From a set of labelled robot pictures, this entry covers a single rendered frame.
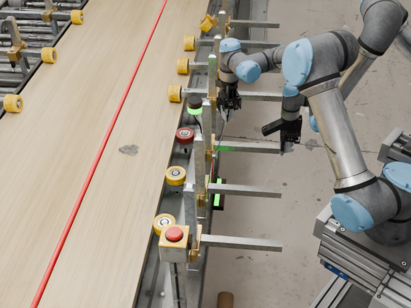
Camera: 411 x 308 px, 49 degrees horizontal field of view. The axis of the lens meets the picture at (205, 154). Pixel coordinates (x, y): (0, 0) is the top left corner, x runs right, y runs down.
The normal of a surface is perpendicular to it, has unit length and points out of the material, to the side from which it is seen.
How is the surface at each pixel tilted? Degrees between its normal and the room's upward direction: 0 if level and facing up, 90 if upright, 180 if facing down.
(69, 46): 0
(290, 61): 84
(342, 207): 95
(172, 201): 0
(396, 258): 0
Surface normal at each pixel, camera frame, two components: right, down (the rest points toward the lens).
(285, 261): -0.01, -0.75
